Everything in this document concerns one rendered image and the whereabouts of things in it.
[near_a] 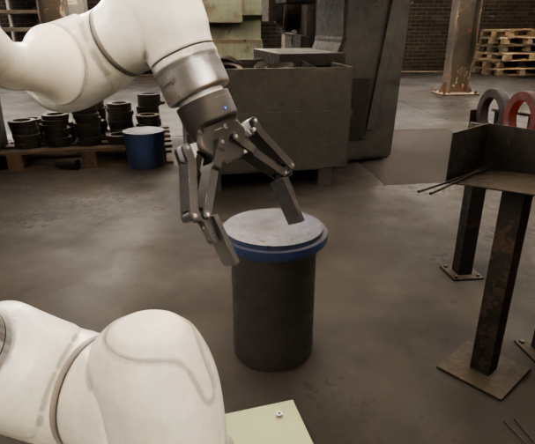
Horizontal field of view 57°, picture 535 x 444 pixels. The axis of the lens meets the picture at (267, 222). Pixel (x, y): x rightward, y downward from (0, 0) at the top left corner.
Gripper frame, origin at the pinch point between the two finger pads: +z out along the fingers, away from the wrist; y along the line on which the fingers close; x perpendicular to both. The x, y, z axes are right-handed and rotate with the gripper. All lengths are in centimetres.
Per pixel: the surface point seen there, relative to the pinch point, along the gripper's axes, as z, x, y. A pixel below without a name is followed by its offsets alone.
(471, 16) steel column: -53, -256, -705
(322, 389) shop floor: 60, -54, -39
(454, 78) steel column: 18, -299, -684
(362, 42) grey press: -46, -148, -267
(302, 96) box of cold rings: -27, -150, -191
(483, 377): 78, -26, -75
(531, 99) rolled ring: 11, -10, -131
